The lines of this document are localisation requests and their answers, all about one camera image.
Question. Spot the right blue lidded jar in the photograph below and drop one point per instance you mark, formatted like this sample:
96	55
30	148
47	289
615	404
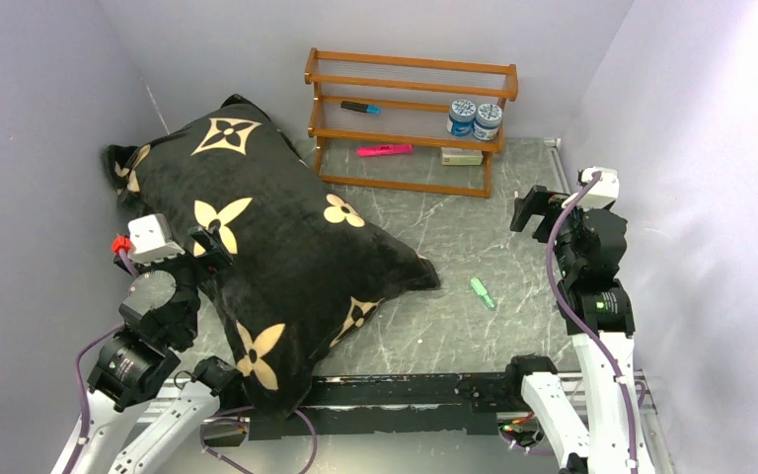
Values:
487	122

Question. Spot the pink highlighter marker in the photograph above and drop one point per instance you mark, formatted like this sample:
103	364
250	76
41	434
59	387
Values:
384	150

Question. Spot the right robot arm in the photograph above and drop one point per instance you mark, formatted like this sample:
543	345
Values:
598	312

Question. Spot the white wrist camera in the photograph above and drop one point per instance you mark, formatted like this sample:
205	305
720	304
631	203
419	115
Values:
151	240
604	193

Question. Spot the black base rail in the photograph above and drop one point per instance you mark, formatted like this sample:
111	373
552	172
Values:
474	403

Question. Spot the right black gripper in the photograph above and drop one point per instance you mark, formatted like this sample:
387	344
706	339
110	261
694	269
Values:
538	200

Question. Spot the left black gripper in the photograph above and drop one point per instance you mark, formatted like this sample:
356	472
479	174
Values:
211	241

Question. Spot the blue and black marker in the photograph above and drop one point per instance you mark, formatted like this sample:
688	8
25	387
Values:
361	108

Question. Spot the small white cardboard box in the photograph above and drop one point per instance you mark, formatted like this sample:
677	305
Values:
461	157

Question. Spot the blue lidded jar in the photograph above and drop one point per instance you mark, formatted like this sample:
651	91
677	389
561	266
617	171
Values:
487	122
461	117

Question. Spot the left blue lidded jar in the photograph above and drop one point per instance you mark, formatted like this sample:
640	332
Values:
461	117

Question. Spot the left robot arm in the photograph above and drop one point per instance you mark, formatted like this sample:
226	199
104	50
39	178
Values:
159	321

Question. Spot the wooden three-tier shelf rack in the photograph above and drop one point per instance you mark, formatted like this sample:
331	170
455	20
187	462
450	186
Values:
414	95

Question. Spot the green translucent marker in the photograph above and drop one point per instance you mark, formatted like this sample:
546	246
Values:
482	292

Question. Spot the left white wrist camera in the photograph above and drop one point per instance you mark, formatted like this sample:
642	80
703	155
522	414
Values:
151	240

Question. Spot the black pillowcase with beige flowers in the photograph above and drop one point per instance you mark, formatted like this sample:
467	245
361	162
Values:
307	268

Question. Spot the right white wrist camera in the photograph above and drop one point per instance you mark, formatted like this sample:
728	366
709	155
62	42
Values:
604	193

